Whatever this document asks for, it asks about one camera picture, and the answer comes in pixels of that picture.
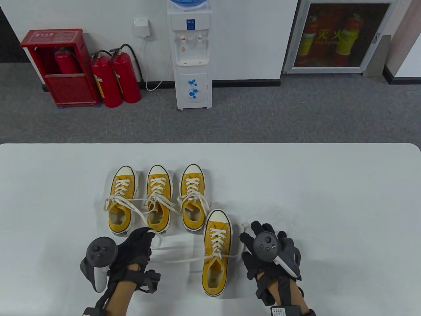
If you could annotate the red extinguisher behind glass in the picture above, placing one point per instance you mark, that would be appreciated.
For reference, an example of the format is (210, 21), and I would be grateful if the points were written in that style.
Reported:
(348, 39)
(309, 39)

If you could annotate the person's left forearm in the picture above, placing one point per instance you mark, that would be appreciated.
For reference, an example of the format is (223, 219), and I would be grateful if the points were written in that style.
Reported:
(120, 294)

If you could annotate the red fire extinguisher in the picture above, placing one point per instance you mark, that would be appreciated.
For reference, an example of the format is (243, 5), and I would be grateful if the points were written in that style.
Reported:
(65, 64)
(108, 85)
(126, 79)

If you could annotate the white wall box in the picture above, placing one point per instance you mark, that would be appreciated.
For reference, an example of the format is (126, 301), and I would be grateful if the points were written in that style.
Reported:
(141, 28)

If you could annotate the gray tracking controller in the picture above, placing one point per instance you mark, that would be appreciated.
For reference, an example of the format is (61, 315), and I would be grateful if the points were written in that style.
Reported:
(266, 247)
(102, 251)

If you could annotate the red extinguisher floor cabinet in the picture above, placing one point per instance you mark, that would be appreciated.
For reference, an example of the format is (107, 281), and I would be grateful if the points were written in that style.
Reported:
(69, 90)

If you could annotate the person's right forearm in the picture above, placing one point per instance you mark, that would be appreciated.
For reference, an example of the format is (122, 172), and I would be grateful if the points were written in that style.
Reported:
(286, 293)

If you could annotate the yellow shoe with white laces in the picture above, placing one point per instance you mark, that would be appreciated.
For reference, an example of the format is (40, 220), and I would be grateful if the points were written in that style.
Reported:
(192, 181)
(159, 182)
(215, 286)
(121, 184)

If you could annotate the white water dispenser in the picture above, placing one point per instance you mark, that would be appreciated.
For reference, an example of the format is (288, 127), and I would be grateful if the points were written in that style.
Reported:
(192, 59)

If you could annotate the glass door wall cabinet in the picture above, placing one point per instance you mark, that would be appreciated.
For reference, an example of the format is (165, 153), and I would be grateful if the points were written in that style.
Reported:
(342, 36)

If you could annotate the black labelled wrist box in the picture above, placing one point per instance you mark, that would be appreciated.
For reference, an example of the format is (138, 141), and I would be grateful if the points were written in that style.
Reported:
(88, 312)
(286, 311)

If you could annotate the person's right hand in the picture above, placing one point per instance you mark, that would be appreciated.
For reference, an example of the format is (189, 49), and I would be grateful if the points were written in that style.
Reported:
(260, 266)

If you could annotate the person's left hand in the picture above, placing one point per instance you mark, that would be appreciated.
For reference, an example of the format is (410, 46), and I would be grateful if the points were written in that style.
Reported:
(135, 247)

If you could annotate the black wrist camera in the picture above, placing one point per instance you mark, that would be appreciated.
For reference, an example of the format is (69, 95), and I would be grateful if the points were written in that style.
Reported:
(149, 281)
(264, 293)

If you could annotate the gray metal panel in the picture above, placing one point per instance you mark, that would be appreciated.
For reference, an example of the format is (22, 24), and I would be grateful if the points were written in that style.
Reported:
(378, 59)

